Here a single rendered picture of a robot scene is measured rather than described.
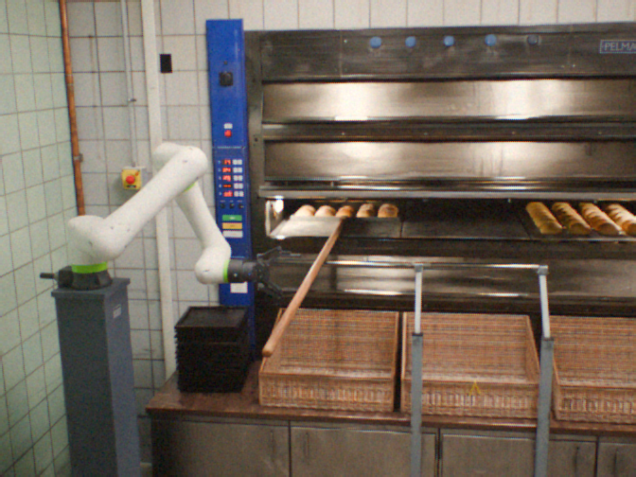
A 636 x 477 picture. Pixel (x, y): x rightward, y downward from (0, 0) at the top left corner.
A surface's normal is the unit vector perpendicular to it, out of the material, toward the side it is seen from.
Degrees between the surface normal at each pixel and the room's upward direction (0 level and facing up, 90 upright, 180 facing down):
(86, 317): 90
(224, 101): 90
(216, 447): 90
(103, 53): 90
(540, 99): 69
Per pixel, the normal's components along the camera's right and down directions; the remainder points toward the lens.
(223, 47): -0.15, 0.22
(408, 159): -0.14, -0.12
